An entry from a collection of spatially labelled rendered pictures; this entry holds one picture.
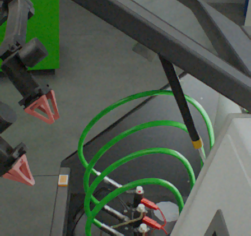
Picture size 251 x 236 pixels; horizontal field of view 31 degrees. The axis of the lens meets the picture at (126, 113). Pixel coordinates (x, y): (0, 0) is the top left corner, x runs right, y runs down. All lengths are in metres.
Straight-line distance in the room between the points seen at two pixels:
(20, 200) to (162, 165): 1.54
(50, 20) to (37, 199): 2.06
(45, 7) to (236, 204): 3.91
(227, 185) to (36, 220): 2.22
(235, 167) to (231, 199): 0.05
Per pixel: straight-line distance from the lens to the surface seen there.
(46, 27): 4.55
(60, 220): 1.45
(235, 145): 0.77
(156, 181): 1.02
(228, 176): 0.76
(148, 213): 1.44
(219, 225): 0.75
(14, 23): 1.46
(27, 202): 3.02
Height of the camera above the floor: 1.92
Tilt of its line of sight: 28 degrees down
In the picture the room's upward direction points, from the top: 4 degrees clockwise
